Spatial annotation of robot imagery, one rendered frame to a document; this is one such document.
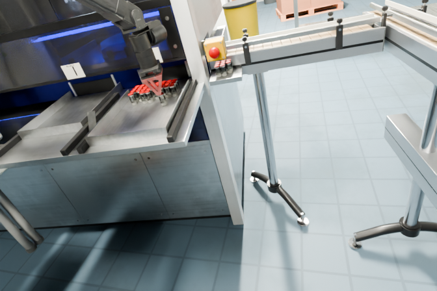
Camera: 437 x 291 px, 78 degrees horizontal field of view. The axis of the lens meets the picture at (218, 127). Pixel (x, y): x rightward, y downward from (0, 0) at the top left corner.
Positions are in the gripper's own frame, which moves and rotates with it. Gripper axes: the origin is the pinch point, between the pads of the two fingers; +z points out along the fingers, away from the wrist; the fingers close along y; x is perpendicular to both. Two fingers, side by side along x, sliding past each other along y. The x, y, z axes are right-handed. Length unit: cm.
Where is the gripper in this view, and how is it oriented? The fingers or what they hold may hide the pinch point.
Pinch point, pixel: (158, 90)
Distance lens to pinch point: 97.7
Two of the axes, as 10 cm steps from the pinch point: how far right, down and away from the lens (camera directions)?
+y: -1.5, -5.0, 8.5
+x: -9.6, 2.7, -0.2
